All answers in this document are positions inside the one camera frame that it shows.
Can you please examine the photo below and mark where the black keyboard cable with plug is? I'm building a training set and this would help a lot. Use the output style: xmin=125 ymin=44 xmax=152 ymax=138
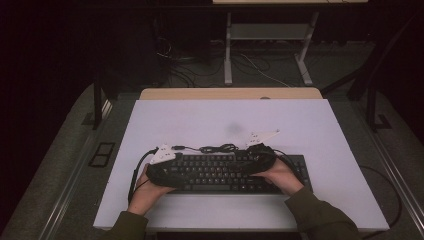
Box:
xmin=171 ymin=143 xmax=240 ymax=155

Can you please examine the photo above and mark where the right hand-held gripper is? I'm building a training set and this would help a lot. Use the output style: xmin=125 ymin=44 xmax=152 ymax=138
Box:
xmin=233 ymin=129 xmax=280 ymax=178

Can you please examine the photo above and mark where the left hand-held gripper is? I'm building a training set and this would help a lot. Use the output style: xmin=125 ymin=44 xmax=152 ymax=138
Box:
xmin=145 ymin=143 xmax=188 ymax=188

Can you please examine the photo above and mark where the light wooden table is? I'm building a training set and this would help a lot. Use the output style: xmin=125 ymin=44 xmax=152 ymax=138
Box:
xmin=139 ymin=87 xmax=323 ymax=101

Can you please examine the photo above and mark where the person's right hand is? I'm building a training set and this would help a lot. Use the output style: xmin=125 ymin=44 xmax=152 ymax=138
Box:
xmin=250 ymin=158 xmax=305 ymax=197

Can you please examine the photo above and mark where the tangle of black floor cables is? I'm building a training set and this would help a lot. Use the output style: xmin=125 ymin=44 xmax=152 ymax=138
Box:
xmin=156 ymin=36 xmax=271 ymax=88

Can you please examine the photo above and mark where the white floor cable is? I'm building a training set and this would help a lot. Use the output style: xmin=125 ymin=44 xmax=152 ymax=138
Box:
xmin=239 ymin=53 xmax=291 ymax=88

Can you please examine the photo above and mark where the white metal frame desk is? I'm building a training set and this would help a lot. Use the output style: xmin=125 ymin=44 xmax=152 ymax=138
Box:
xmin=212 ymin=0 xmax=369 ymax=87

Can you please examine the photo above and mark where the person's left hand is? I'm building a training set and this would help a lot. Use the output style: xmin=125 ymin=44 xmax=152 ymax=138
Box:
xmin=127 ymin=164 xmax=176 ymax=217

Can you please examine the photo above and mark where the black metal stand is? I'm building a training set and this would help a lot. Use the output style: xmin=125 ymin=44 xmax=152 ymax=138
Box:
xmin=321 ymin=13 xmax=424 ymax=133
xmin=92 ymin=76 xmax=120 ymax=131

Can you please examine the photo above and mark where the hand-held gripper cable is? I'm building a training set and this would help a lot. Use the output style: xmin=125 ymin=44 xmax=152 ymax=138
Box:
xmin=128 ymin=148 xmax=159 ymax=204
xmin=273 ymin=148 xmax=297 ymax=175

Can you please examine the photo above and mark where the thin black cable loop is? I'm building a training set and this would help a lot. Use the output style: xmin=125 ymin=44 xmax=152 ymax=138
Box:
xmin=359 ymin=164 xmax=403 ymax=240

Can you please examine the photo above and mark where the black floor socket frame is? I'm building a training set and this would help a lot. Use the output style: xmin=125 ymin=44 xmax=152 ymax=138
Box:
xmin=88 ymin=142 xmax=117 ymax=168

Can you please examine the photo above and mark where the left hand-held gripper cable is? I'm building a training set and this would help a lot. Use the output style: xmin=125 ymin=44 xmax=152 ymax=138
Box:
xmin=128 ymin=148 xmax=159 ymax=204

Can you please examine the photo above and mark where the aluminium floor rail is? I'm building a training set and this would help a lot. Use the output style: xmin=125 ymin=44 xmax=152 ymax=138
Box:
xmin=38 ymin=99 xmax=114 ymax=240
xmin=349 ymin=99 xmax=424 ymax=231

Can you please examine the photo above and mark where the black computer keyboard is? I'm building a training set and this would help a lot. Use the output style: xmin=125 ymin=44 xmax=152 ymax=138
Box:
xmin=166 ymin=153 xmax=314 ymax=196

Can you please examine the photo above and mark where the right hand-held gripper cable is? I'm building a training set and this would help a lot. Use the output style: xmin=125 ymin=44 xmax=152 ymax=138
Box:
xmin=273 ymin=148 xmax=297 ymax=175

